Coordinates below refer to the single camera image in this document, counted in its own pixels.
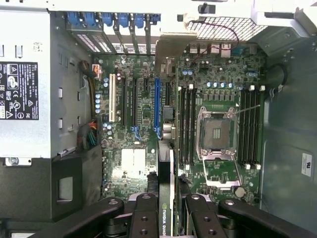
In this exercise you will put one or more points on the grey power supply unit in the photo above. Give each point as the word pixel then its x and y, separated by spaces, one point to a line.
pixel 24 37

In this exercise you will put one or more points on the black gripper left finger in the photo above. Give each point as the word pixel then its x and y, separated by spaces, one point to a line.
pixel 144 218

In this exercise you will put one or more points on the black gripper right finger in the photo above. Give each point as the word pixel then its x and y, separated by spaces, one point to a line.
pixel 198 218

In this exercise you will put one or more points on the white expansion slot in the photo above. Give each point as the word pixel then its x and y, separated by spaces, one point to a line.
pixel 112 99

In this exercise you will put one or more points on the blue expansion slot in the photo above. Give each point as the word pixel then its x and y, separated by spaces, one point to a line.
pixel 156 104

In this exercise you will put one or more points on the black open PC case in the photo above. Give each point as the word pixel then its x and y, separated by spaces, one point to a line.
pixel 284 138

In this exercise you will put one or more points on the thin metal locking lever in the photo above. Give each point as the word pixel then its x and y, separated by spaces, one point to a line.
pixel 247 109

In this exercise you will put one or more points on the silver chipset heatsink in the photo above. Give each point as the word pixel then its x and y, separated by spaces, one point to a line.
pixel 133 163

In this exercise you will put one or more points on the green motherboard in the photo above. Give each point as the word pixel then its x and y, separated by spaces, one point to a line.
pixel 138 99

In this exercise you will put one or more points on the black RAM slot bank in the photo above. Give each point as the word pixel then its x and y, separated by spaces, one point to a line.
pixel 251 124
pixel 187 124

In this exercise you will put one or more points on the black plastic shroud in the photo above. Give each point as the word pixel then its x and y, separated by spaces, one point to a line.
pixel 29 188

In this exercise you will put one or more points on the silver coin battery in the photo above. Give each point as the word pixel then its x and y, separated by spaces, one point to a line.
pixel 239 191

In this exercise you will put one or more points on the black expansion slot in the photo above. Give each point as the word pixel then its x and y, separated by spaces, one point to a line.
pixel 135 101
pixel 124 101

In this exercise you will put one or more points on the CPU socket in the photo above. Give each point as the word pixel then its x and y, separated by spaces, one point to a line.
pixel 216 131

